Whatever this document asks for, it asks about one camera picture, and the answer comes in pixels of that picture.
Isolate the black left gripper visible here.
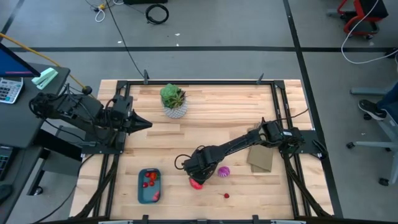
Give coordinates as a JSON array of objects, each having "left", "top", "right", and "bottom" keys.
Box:
[{"left": 107, "top": 95, "right": 154, "bottom": 138}]

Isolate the succulent in white patterned pot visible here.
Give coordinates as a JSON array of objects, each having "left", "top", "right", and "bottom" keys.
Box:
[{"left": 159, "top": 83, "right": 189, "bottom": 119}]

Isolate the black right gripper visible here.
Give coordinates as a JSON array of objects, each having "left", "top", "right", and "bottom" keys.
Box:
[{"left": 182, "top": 145, "right": 223, "bottom": 185}]

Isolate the large red toy strawberry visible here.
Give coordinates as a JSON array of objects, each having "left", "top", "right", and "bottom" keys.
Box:
[{"left": 189, "top": 178, "right": 205, "bottom": 190}]

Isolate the person's shoe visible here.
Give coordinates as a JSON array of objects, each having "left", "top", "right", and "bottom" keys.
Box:
[{"left": 357, "top": 98, "right": 388, "bottom": 121}]

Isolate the black keyboard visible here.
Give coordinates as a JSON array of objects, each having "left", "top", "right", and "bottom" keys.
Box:
[{"left": 0, "top": 145, "right": 14, "bottom": 181}]

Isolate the black desk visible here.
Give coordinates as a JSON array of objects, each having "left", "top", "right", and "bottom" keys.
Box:
[{"left": 0, "top": 63, "right": 71, "bottom": 149}]

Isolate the mint green stapler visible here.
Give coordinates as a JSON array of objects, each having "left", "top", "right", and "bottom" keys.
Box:
[{"left": 31, "top": 67, "right": 59, "bottom": 90}]

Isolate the black desk leg frame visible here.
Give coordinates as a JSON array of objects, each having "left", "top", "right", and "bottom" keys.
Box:
[{"left": 26, "top": 129, "right": 83, "bottom": 197}]

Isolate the black floor cable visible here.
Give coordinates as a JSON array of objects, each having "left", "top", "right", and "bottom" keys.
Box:
[{"left": 104, "top": 0, "right": 146, "bottom": 79}]

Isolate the coiled black cable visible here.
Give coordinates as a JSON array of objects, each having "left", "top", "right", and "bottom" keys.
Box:
[{"left": 145, "top": 3, "right": 170, "bottom": 26}]

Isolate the computer monitor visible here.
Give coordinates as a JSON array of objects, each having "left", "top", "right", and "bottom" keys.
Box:
[{"left": 0, "top": 42, "right": 41, "bottom": 78}]

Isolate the red and black cart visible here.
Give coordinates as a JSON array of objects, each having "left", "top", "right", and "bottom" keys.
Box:
[{"left": 326, "top": 0, "right": 389, "bottom": 40}]

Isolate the black box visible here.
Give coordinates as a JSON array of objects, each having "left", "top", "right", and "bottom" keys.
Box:
[{"left": 123, "top": 0, "right": 169, "bottom": 5}]

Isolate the yellow cable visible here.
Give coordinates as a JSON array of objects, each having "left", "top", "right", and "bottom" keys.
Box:
[{"left": 0, "top": 32, "right": 97, "bottom": 100}]

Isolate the grey office chair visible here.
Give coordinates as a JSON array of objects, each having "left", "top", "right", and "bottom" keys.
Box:
[{"left": 346, "top": 86, "right": 398, "bottom": 187}]

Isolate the black metal table frame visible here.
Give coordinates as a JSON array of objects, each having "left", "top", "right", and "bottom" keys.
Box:
[{"left": 70, "top": 73, "right": 335, "bottom": 224}]

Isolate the grey desk calculator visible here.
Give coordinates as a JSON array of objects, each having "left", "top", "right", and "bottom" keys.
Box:
[{"left": 0, "top": 77, "right": 24, "bottom": 105}]

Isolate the teal plastic tupperware container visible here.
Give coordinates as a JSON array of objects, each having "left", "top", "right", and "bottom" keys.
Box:
[{"left": 137, "top": 168, "right": 162, "bottom": 205}]

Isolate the tan cardboard piece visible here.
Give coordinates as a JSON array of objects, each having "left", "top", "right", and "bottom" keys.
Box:
[{"left": 247, "top": 123, "right": 274, "bottom": 174}]

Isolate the white floor cable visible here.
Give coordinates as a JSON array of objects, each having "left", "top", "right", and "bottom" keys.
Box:
[{"left": 341, "top": 0, "right": 398, "bottom": 65}]

